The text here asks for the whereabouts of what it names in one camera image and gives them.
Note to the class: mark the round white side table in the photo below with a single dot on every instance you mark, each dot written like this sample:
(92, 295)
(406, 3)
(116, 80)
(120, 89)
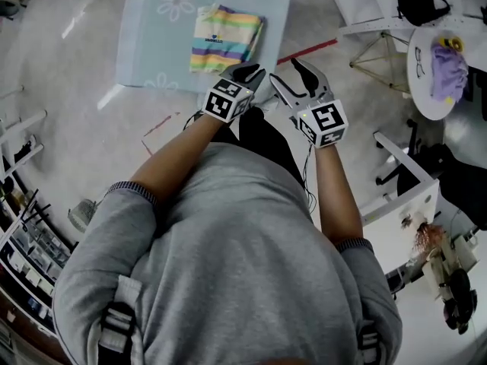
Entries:
(422, 97)

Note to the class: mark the black hanging cap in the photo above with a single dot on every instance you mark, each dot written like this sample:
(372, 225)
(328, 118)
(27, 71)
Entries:
(418, 6)

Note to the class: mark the small yellow toy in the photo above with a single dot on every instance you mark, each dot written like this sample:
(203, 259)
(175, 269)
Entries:
(452, 43)

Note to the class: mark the black office chair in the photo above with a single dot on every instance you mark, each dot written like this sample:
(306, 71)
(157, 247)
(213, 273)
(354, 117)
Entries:
(460, 181)

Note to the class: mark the black-rimmed glasses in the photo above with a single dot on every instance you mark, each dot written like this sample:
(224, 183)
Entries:
(419, 63)

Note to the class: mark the light blue padded table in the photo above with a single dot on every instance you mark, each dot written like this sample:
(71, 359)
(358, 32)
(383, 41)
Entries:
(152, 44)

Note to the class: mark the white frame stand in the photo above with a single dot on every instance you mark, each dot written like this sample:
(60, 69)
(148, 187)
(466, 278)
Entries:
(21, 131)

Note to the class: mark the person's black trousers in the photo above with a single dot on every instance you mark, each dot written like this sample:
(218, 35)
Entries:
(266, 135)

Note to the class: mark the person's right forearm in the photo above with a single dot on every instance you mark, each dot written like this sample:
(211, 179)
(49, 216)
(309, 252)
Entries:
(336, 196)

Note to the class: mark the person's white shoe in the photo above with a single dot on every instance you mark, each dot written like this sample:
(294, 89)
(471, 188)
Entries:
(266, 100)

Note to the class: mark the white cluttered shelf unit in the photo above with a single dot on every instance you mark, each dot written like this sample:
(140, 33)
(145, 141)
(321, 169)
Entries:
(30, 264)

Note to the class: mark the person's grey sweatshirt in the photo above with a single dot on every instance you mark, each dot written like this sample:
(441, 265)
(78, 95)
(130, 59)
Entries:
(228, 261)

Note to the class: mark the black metal rack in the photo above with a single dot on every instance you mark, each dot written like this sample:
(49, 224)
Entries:
(36, 211)

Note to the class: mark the pastel striped shirt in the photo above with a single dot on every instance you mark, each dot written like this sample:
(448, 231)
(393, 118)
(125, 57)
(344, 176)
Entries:
(224, 40)

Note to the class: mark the grey mesh basket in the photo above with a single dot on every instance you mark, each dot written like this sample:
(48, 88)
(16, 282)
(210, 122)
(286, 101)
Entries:
(81, 215)

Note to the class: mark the yellow metal table legs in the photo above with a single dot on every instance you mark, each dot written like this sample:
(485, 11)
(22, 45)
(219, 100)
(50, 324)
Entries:
(380, 67)

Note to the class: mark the person's left forearm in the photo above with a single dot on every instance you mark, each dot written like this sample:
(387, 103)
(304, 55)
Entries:
(175, 158)

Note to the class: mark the crumpled purple cloth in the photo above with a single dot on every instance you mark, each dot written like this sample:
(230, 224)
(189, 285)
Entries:
(449, 74)

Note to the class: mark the red stick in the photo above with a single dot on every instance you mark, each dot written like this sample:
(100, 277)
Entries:
(308, 51)

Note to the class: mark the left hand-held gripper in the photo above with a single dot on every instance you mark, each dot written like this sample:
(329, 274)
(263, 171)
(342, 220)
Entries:
(224, 103)

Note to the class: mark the white square stool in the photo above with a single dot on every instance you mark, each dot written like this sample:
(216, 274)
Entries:
(403, 211)

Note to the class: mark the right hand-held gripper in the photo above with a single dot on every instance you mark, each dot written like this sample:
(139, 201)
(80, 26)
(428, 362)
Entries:
(323, 122)

